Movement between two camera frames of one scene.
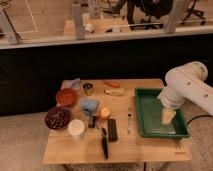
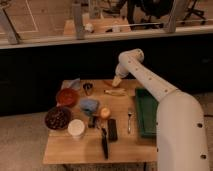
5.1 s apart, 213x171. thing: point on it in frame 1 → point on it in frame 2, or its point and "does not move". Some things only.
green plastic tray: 150,117 does not move
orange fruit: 104,113 does not move
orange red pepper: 112,83 does not move
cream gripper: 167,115 → 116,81
